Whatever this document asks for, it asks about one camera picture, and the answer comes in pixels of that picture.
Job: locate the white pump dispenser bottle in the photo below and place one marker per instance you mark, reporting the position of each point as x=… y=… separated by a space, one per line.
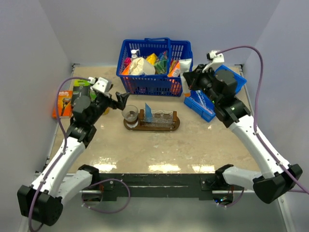
x=134 y=53

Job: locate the magenta small box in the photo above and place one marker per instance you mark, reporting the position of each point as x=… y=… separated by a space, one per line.
x=127 y=62

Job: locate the clear acrylic toothbrush holder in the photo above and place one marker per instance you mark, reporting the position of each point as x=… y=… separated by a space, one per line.
x=161 y=118

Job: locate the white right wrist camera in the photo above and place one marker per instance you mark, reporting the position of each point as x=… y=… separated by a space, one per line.
x=216 y=59

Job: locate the black green Gillette box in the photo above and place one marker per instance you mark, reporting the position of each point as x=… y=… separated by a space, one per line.
x=80 y=88

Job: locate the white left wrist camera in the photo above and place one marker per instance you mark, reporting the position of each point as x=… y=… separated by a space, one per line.
x=100 y=84

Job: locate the white crumpled paper bag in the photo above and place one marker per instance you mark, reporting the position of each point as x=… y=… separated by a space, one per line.
x=141 y=66

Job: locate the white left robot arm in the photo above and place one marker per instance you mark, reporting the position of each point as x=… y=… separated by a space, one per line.
x=44 y=200

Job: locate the white wrapped toothbrush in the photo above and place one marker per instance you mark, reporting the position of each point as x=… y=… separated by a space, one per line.
x=200 y=97

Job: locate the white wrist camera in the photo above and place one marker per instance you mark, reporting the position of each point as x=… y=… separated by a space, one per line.
x=216 y=59
x=100 y=84

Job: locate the pink toothbrush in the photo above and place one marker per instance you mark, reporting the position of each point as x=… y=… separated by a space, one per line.
x=207 y=110

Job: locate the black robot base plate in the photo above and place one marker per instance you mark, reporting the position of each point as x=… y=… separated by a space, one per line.
x=201 y=186

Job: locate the blue toothpaste tube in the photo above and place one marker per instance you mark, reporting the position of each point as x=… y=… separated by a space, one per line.
x=148 y=114

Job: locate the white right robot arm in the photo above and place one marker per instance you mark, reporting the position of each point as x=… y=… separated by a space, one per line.
x=276 y=175

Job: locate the orange Gillette Fusion5 box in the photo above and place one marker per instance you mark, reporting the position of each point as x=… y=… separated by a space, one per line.
x=64 y=104

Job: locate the blue plastic shopping basket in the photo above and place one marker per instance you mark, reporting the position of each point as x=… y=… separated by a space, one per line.
x=158 y=84

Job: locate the clear plastic cup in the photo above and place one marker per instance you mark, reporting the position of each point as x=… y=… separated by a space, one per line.
x=130 y=115

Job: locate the orange juice bottle green label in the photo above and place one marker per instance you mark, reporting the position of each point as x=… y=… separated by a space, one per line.
x=92 y=95

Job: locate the aluminium frame rail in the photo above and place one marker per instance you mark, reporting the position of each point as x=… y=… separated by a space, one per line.
x=286 y=214

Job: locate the blue plastic divided bin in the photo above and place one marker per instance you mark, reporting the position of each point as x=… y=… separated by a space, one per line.
x=192 y=101

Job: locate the oval wooden tray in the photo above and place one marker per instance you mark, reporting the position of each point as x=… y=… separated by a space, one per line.
x=137 y=126

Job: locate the green sponge pack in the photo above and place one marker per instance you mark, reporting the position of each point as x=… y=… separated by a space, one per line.
x=161 y=62

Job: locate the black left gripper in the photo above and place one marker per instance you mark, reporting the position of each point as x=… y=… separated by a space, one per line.
x=122 y=98

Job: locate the yellow snack packet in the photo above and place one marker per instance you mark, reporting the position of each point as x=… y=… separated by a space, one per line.
x=152 y=58

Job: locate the orange scrub pack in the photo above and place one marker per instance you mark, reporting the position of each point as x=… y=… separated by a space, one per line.
x=126 y=71

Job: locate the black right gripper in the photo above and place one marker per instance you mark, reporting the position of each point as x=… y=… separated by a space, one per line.
x=192 y=78

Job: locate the orange cardboard box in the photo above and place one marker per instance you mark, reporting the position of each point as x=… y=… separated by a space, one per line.
x=174 y=70

